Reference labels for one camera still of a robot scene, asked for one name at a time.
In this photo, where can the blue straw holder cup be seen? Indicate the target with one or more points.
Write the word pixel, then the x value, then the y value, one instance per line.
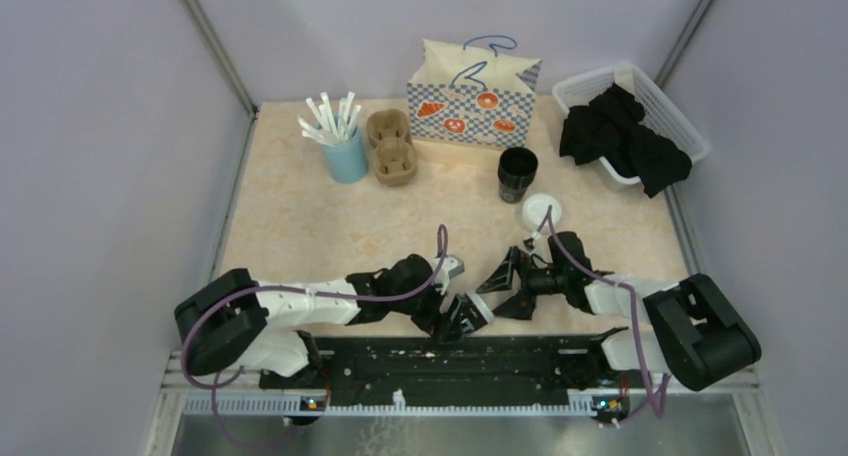
pixel 347 162

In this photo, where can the black cloth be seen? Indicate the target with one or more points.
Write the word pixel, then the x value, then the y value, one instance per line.
pixel 610 126

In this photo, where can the white plastic basket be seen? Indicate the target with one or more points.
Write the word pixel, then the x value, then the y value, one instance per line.
pixel 662 115

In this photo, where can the stack of white lids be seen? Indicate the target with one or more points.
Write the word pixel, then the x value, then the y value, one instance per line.
pixel 540 211

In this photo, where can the black coffee cup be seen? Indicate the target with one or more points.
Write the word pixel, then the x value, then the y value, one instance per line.
pixel 467 317

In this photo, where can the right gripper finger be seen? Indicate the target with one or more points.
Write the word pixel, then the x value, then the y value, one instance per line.
pixel 502 277
pixel 520 306

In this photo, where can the cardboard cup carrier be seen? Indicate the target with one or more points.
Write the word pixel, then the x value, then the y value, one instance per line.
pixel 394 160

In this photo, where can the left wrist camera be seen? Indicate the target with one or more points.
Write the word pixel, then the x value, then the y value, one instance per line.
pixel 450 268

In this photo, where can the checkered paper takeout bag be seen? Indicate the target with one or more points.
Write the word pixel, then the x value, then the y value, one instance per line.
pixel 474 93

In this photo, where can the stack of black cups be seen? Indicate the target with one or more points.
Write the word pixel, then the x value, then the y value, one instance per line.
pixel 516 171

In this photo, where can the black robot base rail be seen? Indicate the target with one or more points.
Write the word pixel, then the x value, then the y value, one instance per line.
pixel 477 373

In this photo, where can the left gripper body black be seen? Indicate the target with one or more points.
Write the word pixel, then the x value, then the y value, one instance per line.
pixel 423 308

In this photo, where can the white wrapped straws bundle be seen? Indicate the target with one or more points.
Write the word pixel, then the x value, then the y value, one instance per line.
pixel 335 126

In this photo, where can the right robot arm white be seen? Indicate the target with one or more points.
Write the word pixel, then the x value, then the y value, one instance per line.
pixel 688 329

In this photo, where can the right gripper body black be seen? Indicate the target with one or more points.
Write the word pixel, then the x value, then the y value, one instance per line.
pixel 547 280

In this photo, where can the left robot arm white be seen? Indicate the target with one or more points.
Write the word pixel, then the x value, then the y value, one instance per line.
pixel 237 321

